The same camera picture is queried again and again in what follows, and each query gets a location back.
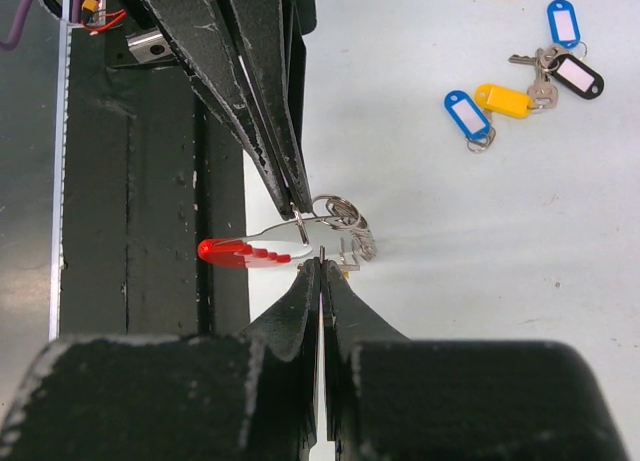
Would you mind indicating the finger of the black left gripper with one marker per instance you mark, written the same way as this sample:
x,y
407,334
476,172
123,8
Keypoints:
x,y
199,39
268,47

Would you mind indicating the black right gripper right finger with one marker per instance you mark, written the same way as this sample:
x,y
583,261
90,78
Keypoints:
x,y
389,397

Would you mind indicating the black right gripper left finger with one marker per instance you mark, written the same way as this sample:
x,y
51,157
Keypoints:
x,y
248,396

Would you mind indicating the yellow tag key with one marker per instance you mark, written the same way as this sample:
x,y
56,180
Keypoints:
x,y
320,261
540,95

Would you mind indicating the red-handled metal key organizer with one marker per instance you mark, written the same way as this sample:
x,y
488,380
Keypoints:
x,y
338,232

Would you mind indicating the blue tag key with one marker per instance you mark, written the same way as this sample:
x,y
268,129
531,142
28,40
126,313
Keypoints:
x,y
473,122

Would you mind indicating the blue white key tag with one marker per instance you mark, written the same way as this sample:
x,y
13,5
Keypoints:
x,y
564,26

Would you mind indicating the black key tag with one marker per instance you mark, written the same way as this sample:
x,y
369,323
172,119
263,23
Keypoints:
x,y
577,76

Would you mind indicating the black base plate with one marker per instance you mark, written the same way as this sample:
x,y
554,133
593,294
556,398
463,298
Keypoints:
x,y
149,173

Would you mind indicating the white slotted cable duct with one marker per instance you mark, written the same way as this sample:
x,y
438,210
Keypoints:
x,y
57,258

